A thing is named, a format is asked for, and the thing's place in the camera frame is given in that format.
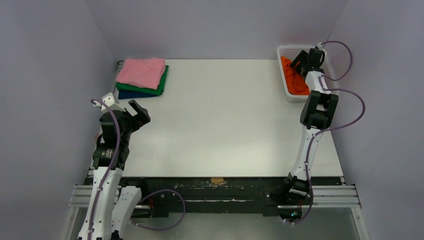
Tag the white plastic basket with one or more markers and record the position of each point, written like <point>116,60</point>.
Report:
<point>314,79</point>

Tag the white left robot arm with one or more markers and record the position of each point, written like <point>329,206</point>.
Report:
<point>111,205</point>

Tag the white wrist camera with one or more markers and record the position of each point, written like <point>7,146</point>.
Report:
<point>321,46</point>
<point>111,100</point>

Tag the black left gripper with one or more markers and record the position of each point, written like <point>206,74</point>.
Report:
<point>138,120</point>

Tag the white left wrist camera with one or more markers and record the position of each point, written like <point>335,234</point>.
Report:
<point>111,100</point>

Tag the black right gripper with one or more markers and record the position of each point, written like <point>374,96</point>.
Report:
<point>302,60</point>

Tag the aluminium frame rail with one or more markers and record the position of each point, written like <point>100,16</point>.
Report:
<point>338,196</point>

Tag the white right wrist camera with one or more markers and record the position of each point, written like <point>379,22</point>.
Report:
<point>321,46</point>

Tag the brown tape piece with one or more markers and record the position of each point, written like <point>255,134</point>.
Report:
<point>217,180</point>

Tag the orange t shirt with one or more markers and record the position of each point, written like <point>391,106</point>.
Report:
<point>294,81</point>

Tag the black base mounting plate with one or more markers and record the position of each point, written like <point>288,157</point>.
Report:
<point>167,201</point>

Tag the pink folded t shirt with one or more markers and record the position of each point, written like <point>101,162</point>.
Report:
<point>142,73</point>

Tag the blue folded t shirt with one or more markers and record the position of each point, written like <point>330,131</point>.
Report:
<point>126,94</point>

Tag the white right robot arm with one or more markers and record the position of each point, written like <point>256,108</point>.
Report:
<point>315,118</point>

